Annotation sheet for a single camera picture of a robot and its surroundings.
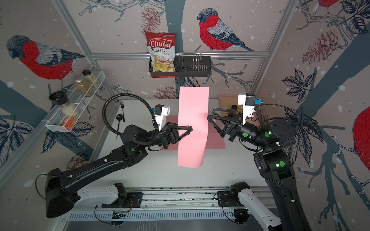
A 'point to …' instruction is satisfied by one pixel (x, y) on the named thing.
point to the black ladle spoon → (119, 117)
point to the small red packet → (68, 122)
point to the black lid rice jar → (69, 109)
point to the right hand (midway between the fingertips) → (210, 114)
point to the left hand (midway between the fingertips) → (190, 131)
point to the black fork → (122, 106)
